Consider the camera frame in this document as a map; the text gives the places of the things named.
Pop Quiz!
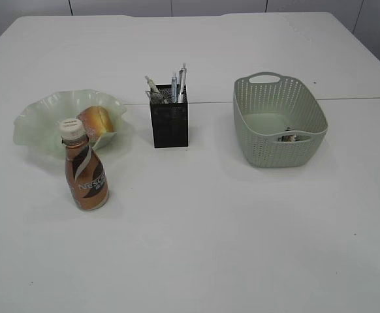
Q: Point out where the grey grip pen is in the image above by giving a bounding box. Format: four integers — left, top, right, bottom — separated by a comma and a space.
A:
177, 63, 187, 103

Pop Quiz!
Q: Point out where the beige grip pen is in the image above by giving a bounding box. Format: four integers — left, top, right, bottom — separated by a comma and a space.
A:
145, 76, 168, 104

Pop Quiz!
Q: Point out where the clear plastic ruler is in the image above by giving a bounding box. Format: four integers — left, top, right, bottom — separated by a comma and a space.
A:
145, 91, 165, 105

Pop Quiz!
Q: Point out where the blue grip pen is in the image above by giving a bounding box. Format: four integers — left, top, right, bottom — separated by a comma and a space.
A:
171, 72, 178, 103

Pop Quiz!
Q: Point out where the brown paper scrap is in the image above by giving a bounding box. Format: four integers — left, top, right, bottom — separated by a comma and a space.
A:
277, 127, 310, 142

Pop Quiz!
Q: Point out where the golden sugared bread roll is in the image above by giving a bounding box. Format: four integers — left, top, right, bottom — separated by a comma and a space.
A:
76, 106, 115, 143

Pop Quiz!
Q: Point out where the brown coffee bottle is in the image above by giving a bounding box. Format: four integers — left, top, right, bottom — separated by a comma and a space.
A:
59, 118, 109, 211

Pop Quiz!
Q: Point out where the black mesh pen holder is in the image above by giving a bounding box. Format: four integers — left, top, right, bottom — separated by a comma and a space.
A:
150, 84, 189, 148

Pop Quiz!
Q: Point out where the pale green woven basket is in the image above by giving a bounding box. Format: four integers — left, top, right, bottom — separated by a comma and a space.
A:
233, 72, 328, 168

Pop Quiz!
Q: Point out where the pale green wavy glass plate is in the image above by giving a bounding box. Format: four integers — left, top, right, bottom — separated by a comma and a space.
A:
13, 89, 127, 158

